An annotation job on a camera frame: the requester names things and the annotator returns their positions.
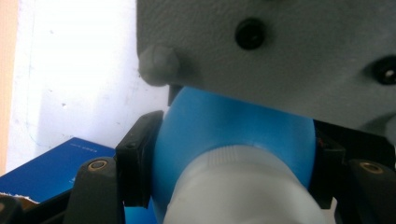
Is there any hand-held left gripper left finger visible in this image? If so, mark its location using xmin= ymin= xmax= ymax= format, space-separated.
xmin=114 ymin=109 xmax=165 ymax=209

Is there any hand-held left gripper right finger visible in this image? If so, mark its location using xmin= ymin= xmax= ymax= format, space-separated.
xmin=307 ymin=119 xmax=348 ymax=210

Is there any blue bottle with white cap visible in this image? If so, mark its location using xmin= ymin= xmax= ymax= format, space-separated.
xmin=150 ymin=85 xmax=328 ymax=224

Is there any blue cardboard box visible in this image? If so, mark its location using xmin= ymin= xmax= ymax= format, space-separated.
xmin=0 ymin=136 xmax=117 ymax=203

